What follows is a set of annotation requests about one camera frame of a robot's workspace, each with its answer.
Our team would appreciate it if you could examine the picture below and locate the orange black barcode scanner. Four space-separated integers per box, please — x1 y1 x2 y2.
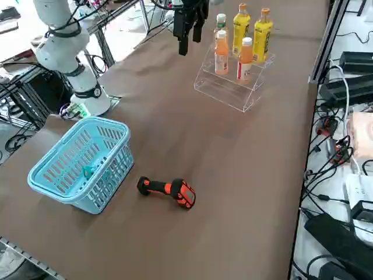
136 176 196 210

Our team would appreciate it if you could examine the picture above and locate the black power adapter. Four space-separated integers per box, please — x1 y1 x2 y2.
319 74 373 106
339 51 373 74

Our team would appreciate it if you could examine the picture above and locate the yellow drink bottle orange cap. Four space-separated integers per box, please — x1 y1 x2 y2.
252 8 274 64
232 3 251 58

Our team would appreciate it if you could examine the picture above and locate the teal potato chips packet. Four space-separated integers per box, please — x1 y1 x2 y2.
82 164 111 180

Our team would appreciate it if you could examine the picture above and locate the pale tea bottle green label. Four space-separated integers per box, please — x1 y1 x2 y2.
213 13 230 40

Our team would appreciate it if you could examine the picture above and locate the white power strip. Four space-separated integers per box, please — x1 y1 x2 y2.
345 173 373 205

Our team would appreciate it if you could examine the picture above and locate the orange juice bottle white cap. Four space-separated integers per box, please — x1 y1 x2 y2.
214 30 230 75
237 37 254 82

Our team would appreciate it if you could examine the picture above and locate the black flat box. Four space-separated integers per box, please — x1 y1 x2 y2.
304 212 373 275

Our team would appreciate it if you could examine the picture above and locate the black control box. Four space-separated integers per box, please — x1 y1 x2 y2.
27 69 73 116

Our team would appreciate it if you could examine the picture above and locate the clear acrylic stepped shelf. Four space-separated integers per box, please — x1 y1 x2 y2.
193 43 276 113

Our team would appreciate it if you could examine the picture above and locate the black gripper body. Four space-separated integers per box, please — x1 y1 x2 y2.
180 0 209 15

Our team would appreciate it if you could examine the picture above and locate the aluminium frame post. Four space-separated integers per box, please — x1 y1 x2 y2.
309 0 350 84

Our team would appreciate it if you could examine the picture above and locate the white cable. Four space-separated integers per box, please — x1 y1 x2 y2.
330 65 362 176

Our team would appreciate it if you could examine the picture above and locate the light blue plastic basket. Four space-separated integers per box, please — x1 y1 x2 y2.
27 115 135 215

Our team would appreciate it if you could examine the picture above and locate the pink tissue pack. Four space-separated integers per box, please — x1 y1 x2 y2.
348 112 373 161

